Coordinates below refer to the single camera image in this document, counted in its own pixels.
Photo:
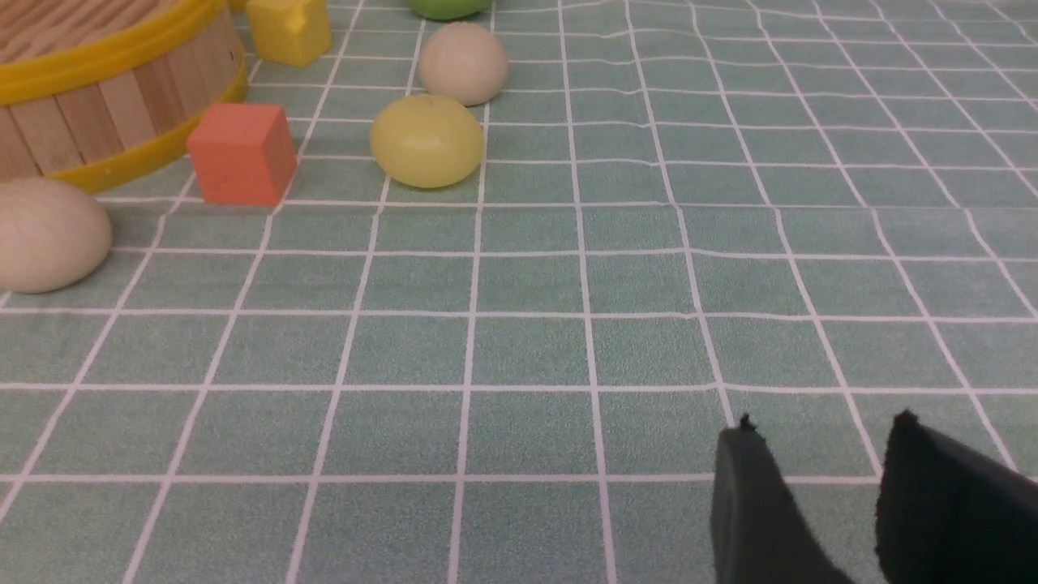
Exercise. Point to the bamboo steamer tray yellow rim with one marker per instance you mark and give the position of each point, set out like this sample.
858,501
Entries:
100,93

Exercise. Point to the yellow cube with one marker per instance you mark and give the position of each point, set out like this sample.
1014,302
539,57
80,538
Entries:
294,33

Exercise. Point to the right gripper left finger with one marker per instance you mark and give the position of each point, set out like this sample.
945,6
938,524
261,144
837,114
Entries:
757,531

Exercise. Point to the beige bun front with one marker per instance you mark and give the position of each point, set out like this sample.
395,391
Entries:
52,235

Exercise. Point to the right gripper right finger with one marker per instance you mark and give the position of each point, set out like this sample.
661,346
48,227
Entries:
949,514

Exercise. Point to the beige bun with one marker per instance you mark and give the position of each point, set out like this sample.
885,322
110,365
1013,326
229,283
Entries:
464,61
52,235

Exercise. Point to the yellow bun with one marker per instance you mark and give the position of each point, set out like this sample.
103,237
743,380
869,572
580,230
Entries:
427,141

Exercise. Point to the green apple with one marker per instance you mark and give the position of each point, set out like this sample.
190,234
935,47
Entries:
448,10

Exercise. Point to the green checkered tablecloth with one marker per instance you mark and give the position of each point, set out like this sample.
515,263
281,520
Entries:
817,213

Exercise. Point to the orange cube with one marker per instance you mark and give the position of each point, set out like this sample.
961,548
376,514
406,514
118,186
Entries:
243,154

